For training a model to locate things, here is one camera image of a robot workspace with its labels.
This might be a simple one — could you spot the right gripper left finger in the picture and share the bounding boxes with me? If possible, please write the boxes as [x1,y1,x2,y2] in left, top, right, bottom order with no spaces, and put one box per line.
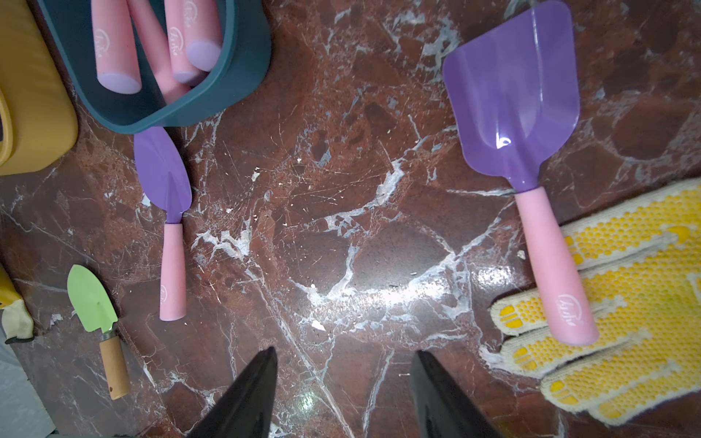
[188,347,277,437]

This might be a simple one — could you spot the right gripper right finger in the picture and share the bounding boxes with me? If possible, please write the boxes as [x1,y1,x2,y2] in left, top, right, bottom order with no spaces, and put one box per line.
[411,350,501,438]

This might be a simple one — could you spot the green shovel wooden handle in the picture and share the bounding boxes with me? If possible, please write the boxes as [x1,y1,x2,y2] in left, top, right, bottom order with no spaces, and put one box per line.
[67,265,131,401]

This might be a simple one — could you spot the purple shovel pink handle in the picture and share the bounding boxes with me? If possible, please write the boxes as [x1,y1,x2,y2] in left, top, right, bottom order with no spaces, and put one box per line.
[443,1,599,346]
[91,0,142,95]
[184,0,223,72]
[164,0,204,87]
[127,0,190,105]
[134,127,193,321]

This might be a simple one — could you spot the yellow plastic storage box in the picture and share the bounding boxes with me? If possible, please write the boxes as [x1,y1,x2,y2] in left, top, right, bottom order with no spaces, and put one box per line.
[1,1,78,175]

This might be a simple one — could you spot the dark teal storage box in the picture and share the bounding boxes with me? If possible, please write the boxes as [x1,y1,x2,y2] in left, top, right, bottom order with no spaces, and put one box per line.
[38,1,271,134]

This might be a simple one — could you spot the yellow dotted work glove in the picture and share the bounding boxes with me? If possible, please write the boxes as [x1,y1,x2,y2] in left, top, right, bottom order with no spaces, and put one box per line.
[490,178,700,426]

